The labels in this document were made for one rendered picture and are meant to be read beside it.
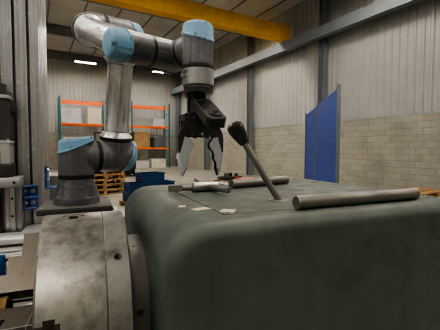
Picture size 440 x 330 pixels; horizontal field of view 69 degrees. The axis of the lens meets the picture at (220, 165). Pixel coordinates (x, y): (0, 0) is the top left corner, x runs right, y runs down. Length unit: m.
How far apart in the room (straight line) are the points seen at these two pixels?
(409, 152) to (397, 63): 2.81
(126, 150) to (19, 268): 0.66
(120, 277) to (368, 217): 0.40
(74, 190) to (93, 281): 0.69
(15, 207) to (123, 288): 0.85
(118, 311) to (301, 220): 0.29
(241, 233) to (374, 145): 11.58
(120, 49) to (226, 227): 0.51
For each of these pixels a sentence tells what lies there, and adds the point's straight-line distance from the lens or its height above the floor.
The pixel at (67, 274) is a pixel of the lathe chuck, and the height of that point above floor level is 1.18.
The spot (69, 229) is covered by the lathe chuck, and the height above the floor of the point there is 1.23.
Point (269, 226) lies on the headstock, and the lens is 0.46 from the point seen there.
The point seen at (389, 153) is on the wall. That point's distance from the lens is 11.69.
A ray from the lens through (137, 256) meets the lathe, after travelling 0.57.
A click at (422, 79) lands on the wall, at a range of 11.44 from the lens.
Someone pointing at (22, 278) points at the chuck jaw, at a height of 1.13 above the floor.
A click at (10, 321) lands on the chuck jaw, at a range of 0.56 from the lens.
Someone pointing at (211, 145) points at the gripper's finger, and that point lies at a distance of 0.76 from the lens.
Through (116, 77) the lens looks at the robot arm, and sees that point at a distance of 1.20.
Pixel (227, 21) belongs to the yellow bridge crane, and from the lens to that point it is 13.16.
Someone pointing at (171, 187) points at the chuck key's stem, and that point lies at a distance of 0.69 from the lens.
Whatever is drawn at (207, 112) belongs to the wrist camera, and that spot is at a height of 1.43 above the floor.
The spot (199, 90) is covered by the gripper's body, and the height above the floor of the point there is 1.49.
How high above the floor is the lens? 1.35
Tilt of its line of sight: 3 degrees down
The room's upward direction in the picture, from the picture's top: straight up
